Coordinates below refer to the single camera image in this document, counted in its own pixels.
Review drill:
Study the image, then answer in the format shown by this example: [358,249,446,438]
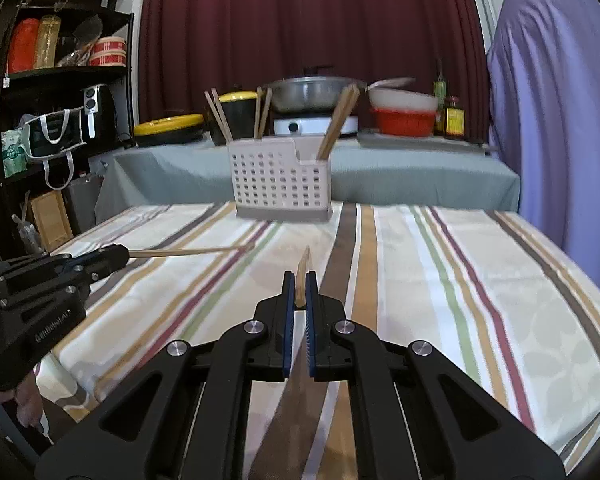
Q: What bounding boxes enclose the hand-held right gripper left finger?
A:
[34,270,296,480]

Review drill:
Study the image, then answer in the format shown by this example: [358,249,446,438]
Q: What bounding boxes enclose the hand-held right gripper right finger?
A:
[305,270,566,480]

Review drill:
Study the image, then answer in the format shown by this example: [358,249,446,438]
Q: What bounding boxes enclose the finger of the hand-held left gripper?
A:
[0,258,130,312]
[0,243,130,282]

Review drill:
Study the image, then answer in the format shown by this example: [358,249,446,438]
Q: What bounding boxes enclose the white perforated utensil basket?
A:
[227,136,334,222]

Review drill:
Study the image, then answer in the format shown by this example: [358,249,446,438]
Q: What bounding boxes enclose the set of wooden chopsticks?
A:
[205,85,361,161]

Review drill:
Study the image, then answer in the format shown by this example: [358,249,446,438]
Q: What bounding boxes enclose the clear plastic wrapped utensils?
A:
[56,15,103,67]

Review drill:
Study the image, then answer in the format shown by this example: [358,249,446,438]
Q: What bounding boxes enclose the person's left hand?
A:
[0,377,43,428]

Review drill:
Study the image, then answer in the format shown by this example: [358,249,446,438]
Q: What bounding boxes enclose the dark grey bag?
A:
[62,172,105,233]

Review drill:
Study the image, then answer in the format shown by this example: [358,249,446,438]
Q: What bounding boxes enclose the wooden cutting board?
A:
[30,191,75,252]

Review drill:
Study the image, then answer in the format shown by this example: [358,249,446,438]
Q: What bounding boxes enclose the clear plastic bag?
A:
[12,192,46,253]

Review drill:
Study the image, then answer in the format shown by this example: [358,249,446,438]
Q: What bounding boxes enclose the striped tablecloth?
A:
[35,201,600,480]

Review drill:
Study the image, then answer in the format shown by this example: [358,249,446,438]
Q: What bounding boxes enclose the black white tote bag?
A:
[22,108,88,191]

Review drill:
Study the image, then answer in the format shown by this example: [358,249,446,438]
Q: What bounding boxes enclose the green white packet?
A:
[1,128,27,179]

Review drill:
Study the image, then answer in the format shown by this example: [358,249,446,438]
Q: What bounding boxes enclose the black air fryer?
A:
[81,84,117,141]

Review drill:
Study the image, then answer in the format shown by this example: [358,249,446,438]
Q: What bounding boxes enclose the flat pan with yellow lid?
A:
[133,113,205,148]

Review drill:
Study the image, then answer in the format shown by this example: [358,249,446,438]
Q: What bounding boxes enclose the grey-green tablecloth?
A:
[95,135,522,213]

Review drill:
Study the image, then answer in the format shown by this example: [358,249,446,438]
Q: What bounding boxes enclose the white portable stove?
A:
[272,115,359,137]

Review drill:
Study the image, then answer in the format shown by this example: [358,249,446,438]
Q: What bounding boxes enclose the black shelf unit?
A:
[0,0,136,266]

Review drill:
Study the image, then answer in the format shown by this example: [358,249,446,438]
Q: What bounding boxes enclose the black pot with yellow lid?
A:
[210,91,268,143]

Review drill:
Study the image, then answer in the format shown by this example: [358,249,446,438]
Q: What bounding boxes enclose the red white striped tin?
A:
[88,36,128,67]

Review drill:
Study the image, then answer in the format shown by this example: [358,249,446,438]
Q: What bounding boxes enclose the red basin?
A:
[371,106,438,137]

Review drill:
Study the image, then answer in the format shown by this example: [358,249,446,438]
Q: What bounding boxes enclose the metal wok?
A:
[262,65,368,113]

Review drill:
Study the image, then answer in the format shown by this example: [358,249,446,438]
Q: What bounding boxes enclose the gold packet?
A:
[35,15,62,69]

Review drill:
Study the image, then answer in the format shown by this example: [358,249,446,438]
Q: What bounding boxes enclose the red container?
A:
[7,17,42,74]

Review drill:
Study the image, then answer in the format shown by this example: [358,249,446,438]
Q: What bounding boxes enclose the white bowl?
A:
[367,87,439,111]

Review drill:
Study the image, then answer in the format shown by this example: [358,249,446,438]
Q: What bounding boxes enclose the brown jar with yellow label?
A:
[443,96,466,139]

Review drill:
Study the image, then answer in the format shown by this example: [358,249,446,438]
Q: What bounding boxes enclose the maroon curtain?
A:
[137,0,491,141]

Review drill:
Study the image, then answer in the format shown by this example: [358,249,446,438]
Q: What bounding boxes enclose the purple cloth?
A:
[486,0,600,311]

